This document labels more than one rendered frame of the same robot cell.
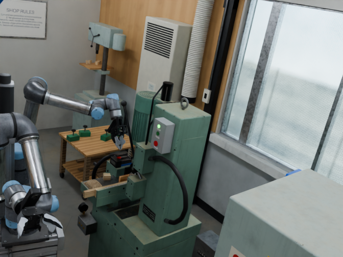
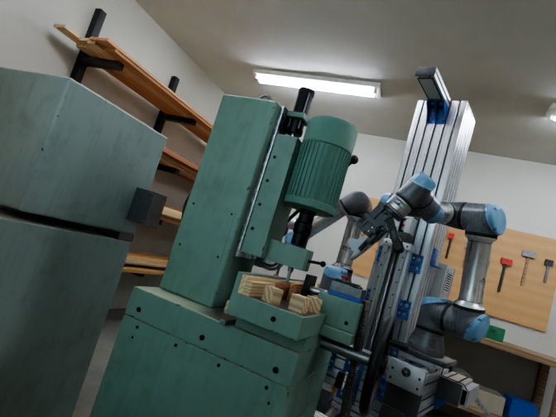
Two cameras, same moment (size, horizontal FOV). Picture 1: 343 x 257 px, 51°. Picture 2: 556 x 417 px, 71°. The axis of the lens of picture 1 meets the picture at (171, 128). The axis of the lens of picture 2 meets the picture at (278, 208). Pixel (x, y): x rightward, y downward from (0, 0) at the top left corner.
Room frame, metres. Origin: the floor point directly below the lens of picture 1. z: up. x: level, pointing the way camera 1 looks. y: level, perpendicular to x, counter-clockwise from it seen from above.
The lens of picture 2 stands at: (3.18, -0.47, 1.04)
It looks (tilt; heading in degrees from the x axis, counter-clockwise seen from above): 6 degrees up; 156
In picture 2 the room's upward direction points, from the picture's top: 17 degrees clockwise
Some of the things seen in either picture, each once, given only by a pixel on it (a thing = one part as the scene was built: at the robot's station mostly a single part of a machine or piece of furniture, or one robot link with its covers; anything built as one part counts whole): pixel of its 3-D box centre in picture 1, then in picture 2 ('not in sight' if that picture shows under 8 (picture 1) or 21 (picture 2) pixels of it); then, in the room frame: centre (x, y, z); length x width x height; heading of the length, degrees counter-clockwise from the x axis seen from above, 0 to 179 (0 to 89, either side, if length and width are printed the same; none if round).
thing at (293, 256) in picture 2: not in sight; (288, 257); (2.02, 0.14, 1.03); 0.14 x 0.07 x 0.09; 42
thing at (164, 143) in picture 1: (162, 135); not in sight; (1.70, 0.04, 1.40); 0.10 x 0.06 x 0.16; 42
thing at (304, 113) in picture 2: (166, 97); (299, 112); (1.93, 0.06, 1.53); 0.08 x 0.08 x 0.17; 42
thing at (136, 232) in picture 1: (145, 212); (237, 326); (1.94, 0.07, 0.76); 0.57 x 0.45 x 0.09; 42
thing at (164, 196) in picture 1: (172, 169); (231, 201); (1.82, -0.05, 1.16); 0.22 x 0.22 x 0.72; 42
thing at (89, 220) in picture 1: (87, 223); (315, 394); (1.96, 0.44, 0.58); 0.12 x 0.08 x 0.08; 42
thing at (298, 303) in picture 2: not in sight; (299, 303); (2.27, 0.08, 0.92); 0.04 x 0.04 x 0.04; 31
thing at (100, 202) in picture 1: (125, 180); (311, 316); (2.10, 0.24, 0.87); 0.61 x 0.30 x 0.06; 132
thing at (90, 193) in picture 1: (132, 182); (289, 290); (2.00, 0.19, 0.92); 0.67 x 0.02 x 0.04; 132
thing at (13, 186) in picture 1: (15, 194); not in sight; (1.25, 0.59, 1.21); 0.11 x 0.08 x 0.09; 43
